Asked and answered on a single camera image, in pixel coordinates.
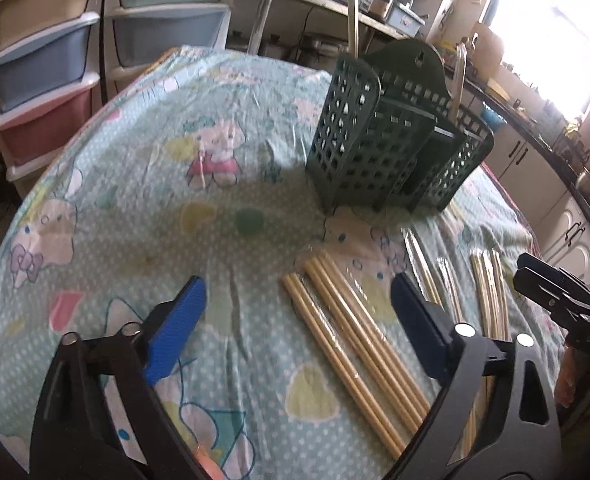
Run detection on thick bamboo chopstick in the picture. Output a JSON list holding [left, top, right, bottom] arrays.
[[318, 250, 434, 411], [281, 273, 406, 458], [308, 254, 428, 424], [299, 259, 424, 430]]

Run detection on thin bamboo chopsticks bundle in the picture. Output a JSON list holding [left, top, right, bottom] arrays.
[[462, 249, 510, 454]]

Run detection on thin chopsticks pack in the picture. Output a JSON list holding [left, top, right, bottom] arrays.
[[403, 230, 442, 306], [437, 258, 466, 323]]

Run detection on dark green utensil caddy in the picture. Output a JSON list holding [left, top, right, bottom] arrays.
[[306, 38, 494, 211]]

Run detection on white kitchen cabinets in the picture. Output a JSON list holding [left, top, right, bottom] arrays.
[[462, 84, 590, 291]]

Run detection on metal kitchen shelf rack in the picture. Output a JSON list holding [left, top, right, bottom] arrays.
[[229, 0, 408, 53]]

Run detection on cartoon print teal tablecloth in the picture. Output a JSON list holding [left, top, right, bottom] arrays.
[[0, 48, 536, 479]]

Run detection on light blue dish bin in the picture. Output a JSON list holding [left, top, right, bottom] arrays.
[[386, 2, 425, 37]]

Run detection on left pastel drawer tower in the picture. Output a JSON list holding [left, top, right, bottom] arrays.
[[0, 0, 102, 184]]

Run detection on pastel drawer tower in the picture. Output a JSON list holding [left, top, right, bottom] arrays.
[[0, 0, 102, 184], [104, 0, 234, 89]]

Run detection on right pastel drawer tower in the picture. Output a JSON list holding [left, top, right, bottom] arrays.
[[104, 0, 234, 89]]

